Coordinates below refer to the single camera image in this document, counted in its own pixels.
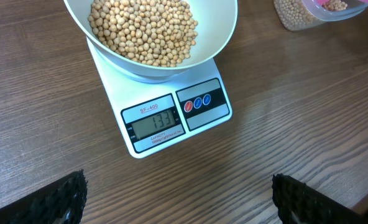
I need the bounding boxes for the white digital kitchen scale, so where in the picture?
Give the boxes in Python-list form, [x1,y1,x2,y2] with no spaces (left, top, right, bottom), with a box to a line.
[88,43,232,159]

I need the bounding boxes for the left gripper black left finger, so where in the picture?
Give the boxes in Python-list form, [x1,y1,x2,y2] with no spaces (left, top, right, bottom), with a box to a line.
[0,170,88,224]

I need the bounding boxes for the white bowl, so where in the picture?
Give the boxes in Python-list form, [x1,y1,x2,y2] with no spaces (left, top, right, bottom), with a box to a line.
[64,0,238,77]

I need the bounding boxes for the soybeans in bowl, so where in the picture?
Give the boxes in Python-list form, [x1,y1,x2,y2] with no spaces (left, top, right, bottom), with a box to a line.
[88,0,198,67]

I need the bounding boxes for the clear plastic soybean container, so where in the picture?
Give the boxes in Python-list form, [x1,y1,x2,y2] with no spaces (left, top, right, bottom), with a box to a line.
[274,0,368,31]

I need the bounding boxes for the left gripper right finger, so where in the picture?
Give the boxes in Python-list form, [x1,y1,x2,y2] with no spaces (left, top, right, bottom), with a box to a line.
[272,174,368,224]

